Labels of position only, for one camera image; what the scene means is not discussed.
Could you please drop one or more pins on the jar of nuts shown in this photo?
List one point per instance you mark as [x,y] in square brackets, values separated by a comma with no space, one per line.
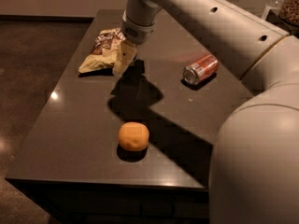
[289,12]

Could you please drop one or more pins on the brown chip bag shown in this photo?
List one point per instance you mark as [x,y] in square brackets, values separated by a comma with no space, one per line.
[104,52]

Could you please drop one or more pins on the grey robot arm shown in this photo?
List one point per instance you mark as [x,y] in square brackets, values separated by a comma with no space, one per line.
[254,167]

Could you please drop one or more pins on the orange fruit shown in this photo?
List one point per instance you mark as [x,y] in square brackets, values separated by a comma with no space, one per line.
[133,136]

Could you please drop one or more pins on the red soda can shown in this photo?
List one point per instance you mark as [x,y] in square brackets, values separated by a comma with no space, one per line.
[200,70]

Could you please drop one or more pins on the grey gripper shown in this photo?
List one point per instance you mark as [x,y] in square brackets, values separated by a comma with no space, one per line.
[139,33]

